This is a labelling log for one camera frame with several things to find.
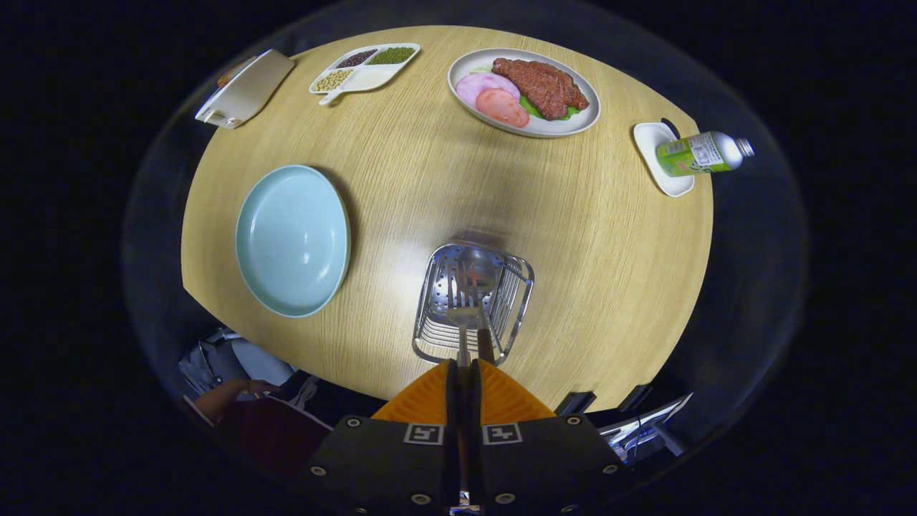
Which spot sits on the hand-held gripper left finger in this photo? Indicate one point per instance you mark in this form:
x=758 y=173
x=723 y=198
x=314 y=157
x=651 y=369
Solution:
x=451 y=401

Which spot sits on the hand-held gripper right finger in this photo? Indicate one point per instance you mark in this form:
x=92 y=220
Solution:
x=476 y=401

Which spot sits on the black table clamp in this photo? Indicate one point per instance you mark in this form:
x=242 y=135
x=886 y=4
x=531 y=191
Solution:
x=575 y=403
x=635 y=398

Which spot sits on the person's red clothing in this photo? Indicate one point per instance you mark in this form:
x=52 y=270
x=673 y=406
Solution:
x=272 y=437

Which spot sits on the light blue plate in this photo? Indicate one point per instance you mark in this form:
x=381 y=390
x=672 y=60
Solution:
x=294 y=240

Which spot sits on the red tomato slice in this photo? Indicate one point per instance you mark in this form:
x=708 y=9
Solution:
x=501 y=109

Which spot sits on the green lettuce leaf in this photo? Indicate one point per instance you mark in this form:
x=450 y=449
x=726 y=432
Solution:
x=534 y=111

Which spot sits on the grey round dinner plate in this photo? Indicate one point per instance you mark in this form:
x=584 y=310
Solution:
x=587 y=115

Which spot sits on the white square coaster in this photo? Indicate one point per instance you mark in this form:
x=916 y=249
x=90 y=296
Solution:
x=648 y=140

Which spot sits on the black backdrop cloth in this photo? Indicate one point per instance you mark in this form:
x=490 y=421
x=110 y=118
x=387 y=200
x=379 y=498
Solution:
x=752 y=251

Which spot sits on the pink ham slice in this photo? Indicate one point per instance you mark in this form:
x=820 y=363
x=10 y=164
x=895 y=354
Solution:
x=476 y=82

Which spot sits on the brown steak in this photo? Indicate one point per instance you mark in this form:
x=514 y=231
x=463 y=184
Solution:
x=541 y=86

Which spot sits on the silver green label bottle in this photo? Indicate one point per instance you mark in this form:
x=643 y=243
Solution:
x=698 y=154

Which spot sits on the white divided snack dish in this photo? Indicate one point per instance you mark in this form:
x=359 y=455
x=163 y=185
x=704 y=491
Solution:
x=369 y=77

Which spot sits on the yellow soybeans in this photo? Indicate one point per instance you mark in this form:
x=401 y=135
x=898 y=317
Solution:
x=333 y=79

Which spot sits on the green mung beans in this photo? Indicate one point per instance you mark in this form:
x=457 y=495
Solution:
x=392 y=55

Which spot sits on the dark red beans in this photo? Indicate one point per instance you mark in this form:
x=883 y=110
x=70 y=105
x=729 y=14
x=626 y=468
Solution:
x=356 y=58

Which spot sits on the cream white toaster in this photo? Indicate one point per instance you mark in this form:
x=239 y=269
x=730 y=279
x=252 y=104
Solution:
x=251 y=89

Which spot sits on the brown toast slice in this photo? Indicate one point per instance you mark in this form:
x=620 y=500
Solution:
x=228 y=75

